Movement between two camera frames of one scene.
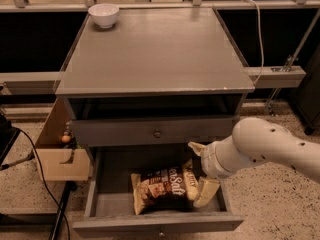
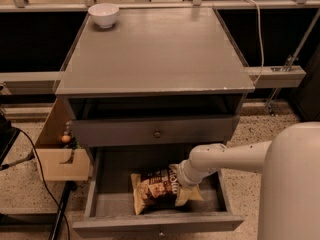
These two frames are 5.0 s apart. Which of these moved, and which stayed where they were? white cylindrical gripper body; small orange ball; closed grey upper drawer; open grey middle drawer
Moved: white cylindrical gripper body
Stayed: closed grey upper drawer; small orange ball; open grey middle drawer
